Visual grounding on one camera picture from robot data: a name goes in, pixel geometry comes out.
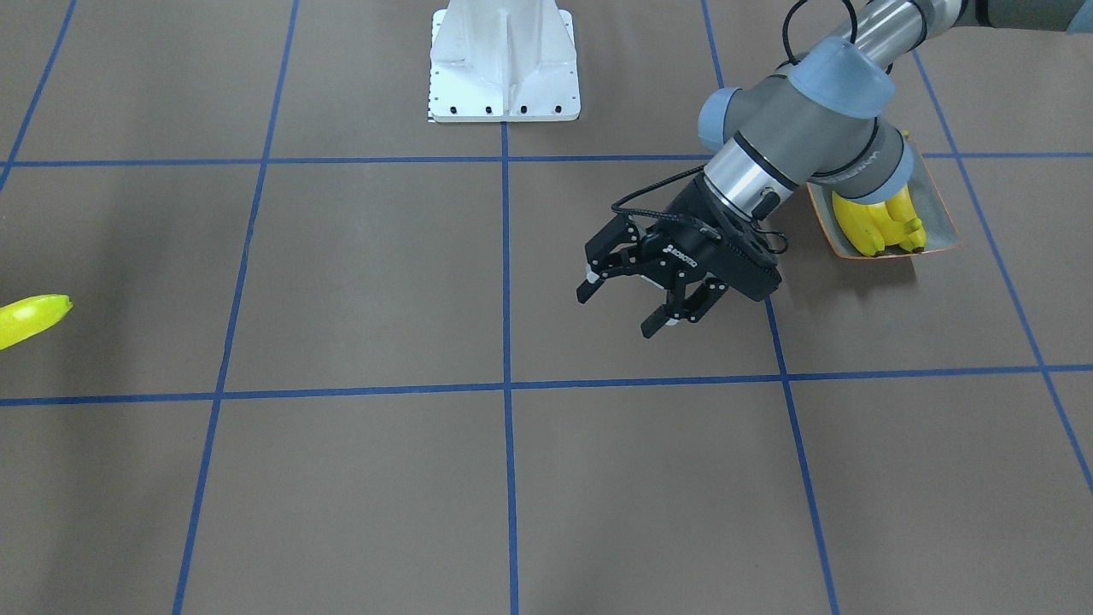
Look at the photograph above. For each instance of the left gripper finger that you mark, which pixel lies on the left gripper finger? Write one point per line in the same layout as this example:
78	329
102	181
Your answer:
682	305
611	252

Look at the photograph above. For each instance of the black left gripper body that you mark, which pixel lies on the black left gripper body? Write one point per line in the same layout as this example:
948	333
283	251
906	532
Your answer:
693	258

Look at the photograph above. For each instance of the yellow banana basket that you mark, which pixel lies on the yellow banana basket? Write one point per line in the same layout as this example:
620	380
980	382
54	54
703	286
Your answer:
891	230

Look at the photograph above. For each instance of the yellow banana curved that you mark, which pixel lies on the yellow banana curved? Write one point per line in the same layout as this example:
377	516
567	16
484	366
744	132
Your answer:
901	207

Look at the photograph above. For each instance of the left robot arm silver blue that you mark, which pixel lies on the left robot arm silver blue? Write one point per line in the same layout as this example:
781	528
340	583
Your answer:
817	120

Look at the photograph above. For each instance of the grey square plate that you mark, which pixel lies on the grey square plate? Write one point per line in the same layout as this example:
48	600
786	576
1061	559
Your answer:
941	233

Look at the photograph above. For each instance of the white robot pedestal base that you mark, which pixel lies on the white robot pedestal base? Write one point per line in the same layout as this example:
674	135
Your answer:
503	61

